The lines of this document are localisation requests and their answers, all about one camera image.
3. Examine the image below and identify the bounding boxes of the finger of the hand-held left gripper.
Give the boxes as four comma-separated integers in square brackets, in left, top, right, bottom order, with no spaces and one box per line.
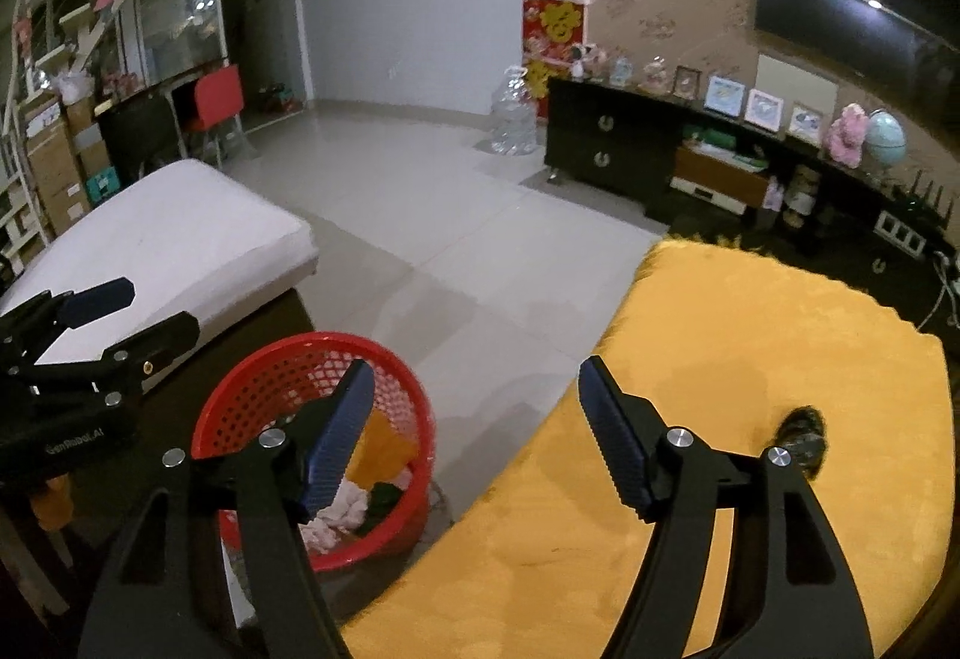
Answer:
[0,278,136,339]
[19,312,201,409]

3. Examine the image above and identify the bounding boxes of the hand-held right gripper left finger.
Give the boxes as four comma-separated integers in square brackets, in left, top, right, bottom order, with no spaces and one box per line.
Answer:
[79,359,376,659]

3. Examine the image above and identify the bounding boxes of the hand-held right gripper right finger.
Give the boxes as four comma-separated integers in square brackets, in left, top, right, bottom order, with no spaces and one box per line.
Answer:
[577,355,875,659]

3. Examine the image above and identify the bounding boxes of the white tissue paper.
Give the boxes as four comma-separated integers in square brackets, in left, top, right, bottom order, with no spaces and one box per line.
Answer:
[300,479,376,551]

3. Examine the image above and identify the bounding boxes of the red plastic basket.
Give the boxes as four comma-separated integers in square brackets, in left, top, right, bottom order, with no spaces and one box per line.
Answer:
[189,330,437,574]

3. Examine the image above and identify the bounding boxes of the green wrapper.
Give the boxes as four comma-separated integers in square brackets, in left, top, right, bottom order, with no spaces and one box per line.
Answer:
[367,479,404,519]

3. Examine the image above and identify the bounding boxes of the white mattress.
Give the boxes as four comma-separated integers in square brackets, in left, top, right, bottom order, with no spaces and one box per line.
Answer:
[0,160,320,367]

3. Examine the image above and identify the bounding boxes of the stack of cardboard boxes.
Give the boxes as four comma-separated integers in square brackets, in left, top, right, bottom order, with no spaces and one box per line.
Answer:
[22,96,113,232]

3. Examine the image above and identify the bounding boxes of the yellow tablecloth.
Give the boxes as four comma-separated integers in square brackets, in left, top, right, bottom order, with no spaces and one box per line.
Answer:
[337,239,950,659]

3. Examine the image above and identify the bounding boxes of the small knotted black bag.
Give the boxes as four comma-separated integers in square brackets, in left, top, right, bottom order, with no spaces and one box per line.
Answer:
[772,406,830,480]

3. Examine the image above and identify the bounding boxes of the red chair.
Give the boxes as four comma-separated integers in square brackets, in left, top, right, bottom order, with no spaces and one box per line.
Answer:
[184,65,245,169]

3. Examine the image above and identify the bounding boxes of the white set-top box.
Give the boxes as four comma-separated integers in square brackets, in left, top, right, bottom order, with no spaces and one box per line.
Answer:
[670,177,751,214]

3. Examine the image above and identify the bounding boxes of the brown cabinet drawer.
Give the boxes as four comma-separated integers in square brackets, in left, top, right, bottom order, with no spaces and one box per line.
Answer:
[675,145,770,195]

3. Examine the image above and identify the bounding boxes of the black television cabinet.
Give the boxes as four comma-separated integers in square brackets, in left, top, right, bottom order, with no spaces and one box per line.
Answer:
[546,75,960,330]

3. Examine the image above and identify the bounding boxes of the clear plastic bottles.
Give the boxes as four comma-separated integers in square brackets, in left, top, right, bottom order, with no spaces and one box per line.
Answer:
[487,66,539,156]

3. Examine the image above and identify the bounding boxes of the white power strip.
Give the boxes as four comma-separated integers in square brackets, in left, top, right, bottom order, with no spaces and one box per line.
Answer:
[874,209,927,255]

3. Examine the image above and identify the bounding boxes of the pink plush toy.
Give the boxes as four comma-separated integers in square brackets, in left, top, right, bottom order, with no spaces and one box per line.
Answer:
[825,102,871,166]

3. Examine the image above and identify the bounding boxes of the black router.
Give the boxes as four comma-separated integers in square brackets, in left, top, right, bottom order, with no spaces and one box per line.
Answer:
[889,171,957,229]

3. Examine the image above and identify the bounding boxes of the pale blue globe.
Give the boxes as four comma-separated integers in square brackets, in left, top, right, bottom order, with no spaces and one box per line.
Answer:
[866,110,908,169]

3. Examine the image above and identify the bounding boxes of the white photo frame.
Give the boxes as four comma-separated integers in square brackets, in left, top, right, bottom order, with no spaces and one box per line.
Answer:
[787,102,826,142]
[744,89,785,131]
[705,75,745,116]

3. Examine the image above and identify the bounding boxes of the white cable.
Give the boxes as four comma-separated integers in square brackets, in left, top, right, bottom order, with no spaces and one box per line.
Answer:
[915,250,960,330]

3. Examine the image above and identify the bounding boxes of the red and yellow wall poster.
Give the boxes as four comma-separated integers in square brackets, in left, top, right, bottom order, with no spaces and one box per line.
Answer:
[523,0,590,101]

